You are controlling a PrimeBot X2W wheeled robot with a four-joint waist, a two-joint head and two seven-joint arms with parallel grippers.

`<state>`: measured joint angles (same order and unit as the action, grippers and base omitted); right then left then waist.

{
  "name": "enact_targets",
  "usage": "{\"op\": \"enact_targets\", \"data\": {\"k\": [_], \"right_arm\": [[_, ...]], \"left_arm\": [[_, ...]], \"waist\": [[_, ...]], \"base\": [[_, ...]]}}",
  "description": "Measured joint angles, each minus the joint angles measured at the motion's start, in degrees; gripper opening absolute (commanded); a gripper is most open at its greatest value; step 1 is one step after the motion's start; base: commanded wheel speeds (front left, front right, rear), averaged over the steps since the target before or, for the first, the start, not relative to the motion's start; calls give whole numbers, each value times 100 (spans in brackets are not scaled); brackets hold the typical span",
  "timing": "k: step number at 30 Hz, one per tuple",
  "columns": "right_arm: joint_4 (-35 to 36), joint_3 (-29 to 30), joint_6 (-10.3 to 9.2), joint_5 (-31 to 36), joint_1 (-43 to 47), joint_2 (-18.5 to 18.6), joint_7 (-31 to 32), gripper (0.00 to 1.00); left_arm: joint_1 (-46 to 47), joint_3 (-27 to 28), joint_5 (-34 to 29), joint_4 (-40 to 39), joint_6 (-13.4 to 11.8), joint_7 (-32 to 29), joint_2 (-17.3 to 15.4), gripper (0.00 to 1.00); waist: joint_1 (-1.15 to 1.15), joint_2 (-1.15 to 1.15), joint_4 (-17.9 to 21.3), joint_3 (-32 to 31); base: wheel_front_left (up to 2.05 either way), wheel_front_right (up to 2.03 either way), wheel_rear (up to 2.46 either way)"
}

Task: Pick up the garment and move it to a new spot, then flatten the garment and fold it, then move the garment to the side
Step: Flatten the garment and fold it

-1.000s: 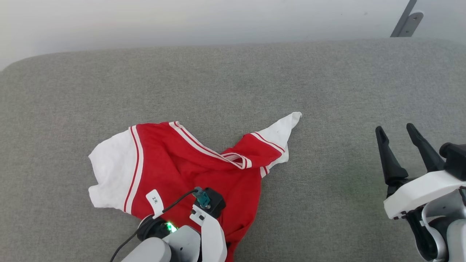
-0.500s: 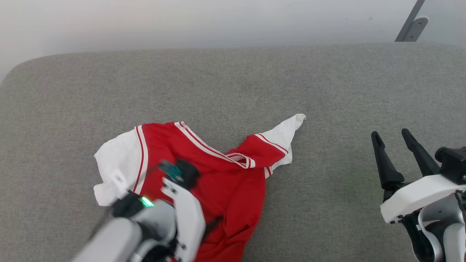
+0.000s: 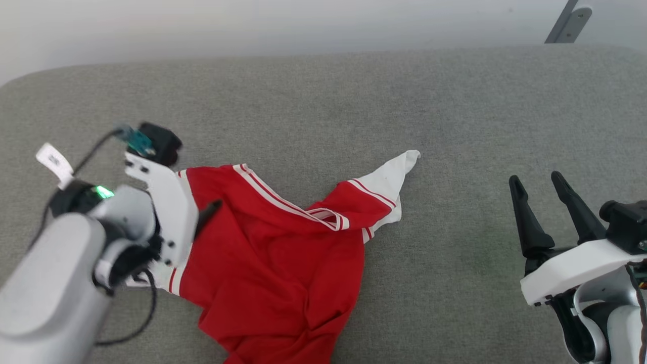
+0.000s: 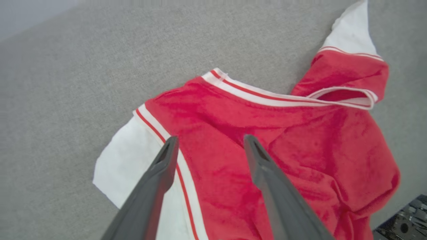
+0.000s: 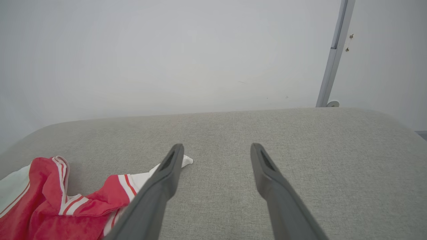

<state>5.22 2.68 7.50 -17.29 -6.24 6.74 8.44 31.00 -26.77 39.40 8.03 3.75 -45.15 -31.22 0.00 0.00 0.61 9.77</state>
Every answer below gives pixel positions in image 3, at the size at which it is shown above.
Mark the teal camera connector plug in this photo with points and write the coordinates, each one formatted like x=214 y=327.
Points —
x=137 y=141

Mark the red and white garment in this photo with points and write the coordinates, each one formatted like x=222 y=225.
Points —
x=273 y=273

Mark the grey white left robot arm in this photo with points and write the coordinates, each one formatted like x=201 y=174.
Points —
x=55 y=288

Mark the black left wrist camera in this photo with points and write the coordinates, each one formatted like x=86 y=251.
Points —
x=162 y=141

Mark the grey metal wall bracket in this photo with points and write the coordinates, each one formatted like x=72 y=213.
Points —
x=568 y=23

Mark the grey fabric sofa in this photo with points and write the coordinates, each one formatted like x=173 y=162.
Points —
x=354 y=101

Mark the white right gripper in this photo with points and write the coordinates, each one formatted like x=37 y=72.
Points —
x=576 y=268

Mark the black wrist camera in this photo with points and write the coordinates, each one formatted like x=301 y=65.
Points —
x=627 y=225
x=162 y=141

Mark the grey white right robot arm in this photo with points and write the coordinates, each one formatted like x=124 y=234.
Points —
x=621 y=328

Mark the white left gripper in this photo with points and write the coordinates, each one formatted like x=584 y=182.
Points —
x=172 y=212

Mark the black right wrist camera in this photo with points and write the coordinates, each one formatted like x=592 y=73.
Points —
x=627 y=225

